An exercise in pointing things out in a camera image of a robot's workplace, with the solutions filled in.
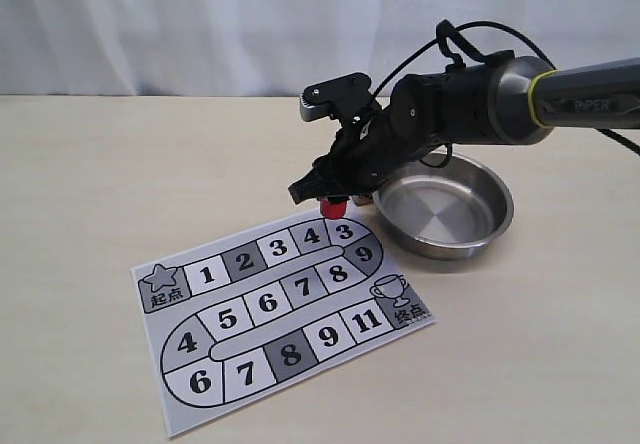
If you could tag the printed paper game board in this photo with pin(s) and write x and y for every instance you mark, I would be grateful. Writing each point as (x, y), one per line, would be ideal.
(235, 320)

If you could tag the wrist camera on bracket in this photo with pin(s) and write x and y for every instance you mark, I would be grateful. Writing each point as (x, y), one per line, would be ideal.
(343, 98)

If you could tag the white backdrop curtain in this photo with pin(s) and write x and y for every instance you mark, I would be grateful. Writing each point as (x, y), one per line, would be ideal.
(269, 47)

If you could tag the wooden die black pips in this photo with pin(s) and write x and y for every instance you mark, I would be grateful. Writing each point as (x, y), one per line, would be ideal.
(362, 199)

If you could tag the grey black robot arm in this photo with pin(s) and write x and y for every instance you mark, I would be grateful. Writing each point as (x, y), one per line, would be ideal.
(504, 101)

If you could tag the red cylinder game piece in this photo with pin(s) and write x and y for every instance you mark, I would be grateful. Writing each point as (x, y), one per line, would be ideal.
(333, 210)

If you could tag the round stainless steel dish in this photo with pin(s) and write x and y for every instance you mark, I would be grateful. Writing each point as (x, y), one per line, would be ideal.
(448, 213)

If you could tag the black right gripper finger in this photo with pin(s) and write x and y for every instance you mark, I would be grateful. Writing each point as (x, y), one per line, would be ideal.
(312, 186)

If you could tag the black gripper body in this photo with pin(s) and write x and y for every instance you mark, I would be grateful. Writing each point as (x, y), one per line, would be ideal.
(363, 156)

